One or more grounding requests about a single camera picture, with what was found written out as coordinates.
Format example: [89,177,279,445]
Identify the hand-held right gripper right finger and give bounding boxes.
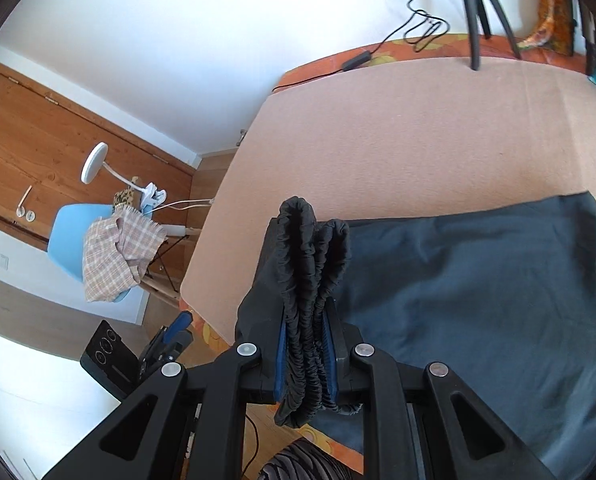
[324,302,556,480]

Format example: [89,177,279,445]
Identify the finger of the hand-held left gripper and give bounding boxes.
[159,311,195,345]
[138,331,195,377]

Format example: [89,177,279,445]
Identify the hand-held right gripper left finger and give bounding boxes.
[42,322,286,480]

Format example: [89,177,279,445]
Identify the black pants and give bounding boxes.
[234,190,596,480]

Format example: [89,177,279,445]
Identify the person's striped grey clothing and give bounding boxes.
[260,437,359,480]

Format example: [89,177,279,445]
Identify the checked beige cloth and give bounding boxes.
[83,207,168,303]

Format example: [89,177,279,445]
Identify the blue chair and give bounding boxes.
[47,204,204,306]

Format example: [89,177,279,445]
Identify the leopard print cloth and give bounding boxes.
[113,175,146,216]

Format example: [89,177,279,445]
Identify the white desk lamp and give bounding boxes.
[80,142,169,211]

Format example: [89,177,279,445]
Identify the wooden door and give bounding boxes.
[0,62,196,251]

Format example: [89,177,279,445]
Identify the black mini tripod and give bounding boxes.
[450,0,523,72]

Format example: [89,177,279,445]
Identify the white lamp cable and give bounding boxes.
[150,197,214,213]

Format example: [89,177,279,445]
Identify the metal door handle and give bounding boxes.
[17,185,36,222]

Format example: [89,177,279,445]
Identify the black ring light cable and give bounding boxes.
[270,0,451,93]

